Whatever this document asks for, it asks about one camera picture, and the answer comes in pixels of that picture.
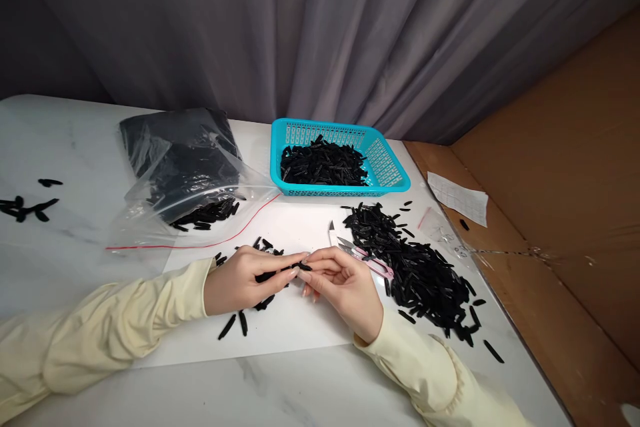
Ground cluster of black strips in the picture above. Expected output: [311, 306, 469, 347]
[0, 178, 65, 224]

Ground white paper sheet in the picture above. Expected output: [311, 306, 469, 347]
[142, 195, 389, 369]

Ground scatter of loose black strips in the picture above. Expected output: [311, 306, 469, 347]
[213, 235, 291, 342]

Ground person's right hand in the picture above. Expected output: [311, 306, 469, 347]
[299, 247, 386, 346]

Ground white printed paper slip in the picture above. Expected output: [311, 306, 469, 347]
[425, 170, 490, 228]

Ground teal plastic basket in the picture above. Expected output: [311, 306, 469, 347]
[270, 118, 412, 198]

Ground heap of black strips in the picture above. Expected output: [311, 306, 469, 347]
[279, 134, 371, 187]

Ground pink thread snips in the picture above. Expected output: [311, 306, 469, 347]
[327, 219, 396, 281]

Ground black plastic strip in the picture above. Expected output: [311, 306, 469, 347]
[255, 258, 314, 289]

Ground grey curtain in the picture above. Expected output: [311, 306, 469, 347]
[0, 0, 640, 147]

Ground large clear zip bag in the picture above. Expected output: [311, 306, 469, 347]
[105, 106, 282, 253]

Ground small clear zip bag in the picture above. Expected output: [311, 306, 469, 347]
[417, 206, 472, 259]

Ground person's left hand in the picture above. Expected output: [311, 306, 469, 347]
[205, 245, 311, 317]

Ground large pile of black strips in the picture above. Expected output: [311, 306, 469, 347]
[341, 200, 506, 366]

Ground brown cardboard box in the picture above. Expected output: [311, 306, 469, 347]
[403, 10, 640, 410]

